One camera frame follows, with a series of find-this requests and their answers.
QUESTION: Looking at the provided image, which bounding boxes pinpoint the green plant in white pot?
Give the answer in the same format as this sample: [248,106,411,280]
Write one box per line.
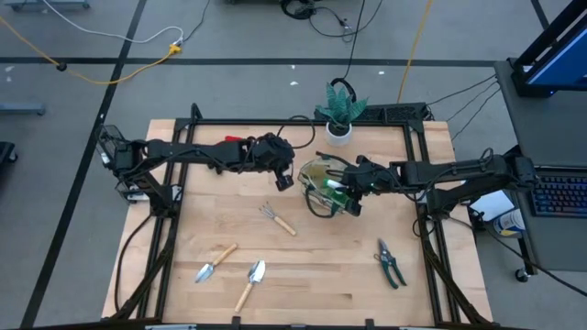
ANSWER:
[315,82,369,148]

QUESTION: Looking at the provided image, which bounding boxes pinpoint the wide trowel wooden handle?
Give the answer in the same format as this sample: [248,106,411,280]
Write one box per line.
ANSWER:
[234,259,267,314]

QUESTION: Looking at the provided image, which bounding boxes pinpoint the green garden twine spool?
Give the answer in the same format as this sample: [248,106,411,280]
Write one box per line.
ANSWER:
[323,177,354,210]

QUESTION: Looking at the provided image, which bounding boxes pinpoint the black looped floor cable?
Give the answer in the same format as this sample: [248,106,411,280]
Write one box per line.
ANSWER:
[328,0,368,105]

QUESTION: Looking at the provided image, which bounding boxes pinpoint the grey desk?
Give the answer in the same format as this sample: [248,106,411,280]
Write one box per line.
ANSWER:
[493,59,587,271]

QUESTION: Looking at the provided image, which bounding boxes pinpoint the yellow extension cable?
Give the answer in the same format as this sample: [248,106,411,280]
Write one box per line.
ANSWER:
[0,16,183,86]

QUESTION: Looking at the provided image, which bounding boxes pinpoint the black laptop keyboard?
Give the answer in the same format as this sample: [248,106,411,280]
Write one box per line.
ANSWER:
[529,170,587,219]

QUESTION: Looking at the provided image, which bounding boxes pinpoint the narrow trowel wooden handle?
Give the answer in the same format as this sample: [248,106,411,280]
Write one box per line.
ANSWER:
[194,243,239,283]

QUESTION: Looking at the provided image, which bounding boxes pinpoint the green handled pruning shears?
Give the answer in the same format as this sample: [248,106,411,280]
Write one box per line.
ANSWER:
[373,238,408,290]

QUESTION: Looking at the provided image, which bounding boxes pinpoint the black mesh electronics box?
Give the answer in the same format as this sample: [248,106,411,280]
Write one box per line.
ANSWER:
[94,124,127,166]

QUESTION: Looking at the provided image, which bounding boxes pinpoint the hand rake wooden handle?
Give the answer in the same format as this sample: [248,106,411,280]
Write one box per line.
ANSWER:
[259,203,297,237]

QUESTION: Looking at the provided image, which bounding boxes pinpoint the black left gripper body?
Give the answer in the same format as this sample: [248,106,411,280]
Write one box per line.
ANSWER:
[249,131,296,193]

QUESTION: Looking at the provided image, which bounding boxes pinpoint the black floor object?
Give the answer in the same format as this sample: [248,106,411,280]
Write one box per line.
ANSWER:
[0,140,19,178]

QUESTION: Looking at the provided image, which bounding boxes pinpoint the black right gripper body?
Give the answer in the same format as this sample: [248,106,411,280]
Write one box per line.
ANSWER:
[346,156,395,216]

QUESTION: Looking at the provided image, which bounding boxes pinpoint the white blue yellow container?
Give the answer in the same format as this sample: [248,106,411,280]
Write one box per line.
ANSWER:
[493,208,526,238]

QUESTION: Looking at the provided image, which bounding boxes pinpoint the beige green gardening bag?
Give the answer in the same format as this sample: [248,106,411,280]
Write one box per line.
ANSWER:
[297,150,363,219]

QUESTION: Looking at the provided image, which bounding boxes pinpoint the yellow floor cable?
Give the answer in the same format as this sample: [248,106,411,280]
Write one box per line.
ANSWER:
[396,0,435,105]

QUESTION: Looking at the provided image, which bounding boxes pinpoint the white paper sheet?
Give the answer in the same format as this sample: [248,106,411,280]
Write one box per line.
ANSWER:
[470,190,515,222]

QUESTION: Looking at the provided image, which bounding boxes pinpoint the black cable coil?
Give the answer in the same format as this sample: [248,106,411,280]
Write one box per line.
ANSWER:
[280,0,384,45]

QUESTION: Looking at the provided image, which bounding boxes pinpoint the black monitor blue screen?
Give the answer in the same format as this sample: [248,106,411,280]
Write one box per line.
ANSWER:
[511,0,587,98]

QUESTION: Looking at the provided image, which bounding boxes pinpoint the white power cable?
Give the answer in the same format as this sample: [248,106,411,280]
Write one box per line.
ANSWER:
[40,0,184,45]

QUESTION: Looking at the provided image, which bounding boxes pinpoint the grey metal floor foot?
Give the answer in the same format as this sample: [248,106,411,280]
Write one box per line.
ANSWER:
[0,103,47,116]
[4,0,91,11]

